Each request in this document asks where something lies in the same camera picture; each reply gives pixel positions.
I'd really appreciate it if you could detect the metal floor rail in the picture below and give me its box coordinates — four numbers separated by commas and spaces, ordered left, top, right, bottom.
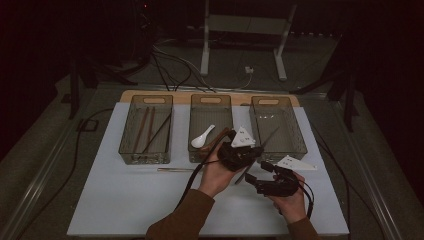
0, 109, 88, 240
333, 99, 404, 240

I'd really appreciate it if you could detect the black floor stand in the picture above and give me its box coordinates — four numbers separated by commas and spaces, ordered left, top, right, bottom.
289, 63, 360, 133
68, 56, 138, 120

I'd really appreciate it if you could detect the white metal stand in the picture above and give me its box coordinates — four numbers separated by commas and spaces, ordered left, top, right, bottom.
199, 0, 298, 82

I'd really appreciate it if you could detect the smoky clear plastic bin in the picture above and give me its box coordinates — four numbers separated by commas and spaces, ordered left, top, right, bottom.
118, 94, 174, 166
187, 93, 237, 164
248, 95, 308, 165

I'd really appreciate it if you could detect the person's left hand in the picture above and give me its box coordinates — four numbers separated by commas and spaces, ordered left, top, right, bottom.
198, 147, 247, 199

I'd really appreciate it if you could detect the metal fork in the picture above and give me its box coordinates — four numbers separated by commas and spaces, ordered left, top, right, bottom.
156, 167, 198, 173

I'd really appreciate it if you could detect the black floor cable bundle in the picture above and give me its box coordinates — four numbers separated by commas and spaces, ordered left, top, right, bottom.
151, 49, 195, 92

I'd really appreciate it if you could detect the black rectangular floor frame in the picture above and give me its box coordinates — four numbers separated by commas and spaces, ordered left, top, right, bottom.
77, 118, 100, 133

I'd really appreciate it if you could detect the person's right hand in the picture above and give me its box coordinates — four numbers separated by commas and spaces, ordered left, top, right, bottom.
265, 172, 308, 225

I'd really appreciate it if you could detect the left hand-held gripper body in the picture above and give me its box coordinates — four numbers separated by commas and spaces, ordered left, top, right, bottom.
217, 125, 257, 173

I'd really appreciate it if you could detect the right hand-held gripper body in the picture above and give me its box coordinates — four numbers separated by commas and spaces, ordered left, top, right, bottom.
255, 154, 318, 198

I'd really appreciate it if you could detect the white ceramic spoon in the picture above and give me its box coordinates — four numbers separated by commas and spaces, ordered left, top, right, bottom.
190, 124, 216, 149

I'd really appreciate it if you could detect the white floor cable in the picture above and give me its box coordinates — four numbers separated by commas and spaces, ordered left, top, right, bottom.
213, 71, 254, 92

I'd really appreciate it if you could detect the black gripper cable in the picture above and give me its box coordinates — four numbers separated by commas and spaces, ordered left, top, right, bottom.
14, 107, 236, 240
276, 131, 351, 240

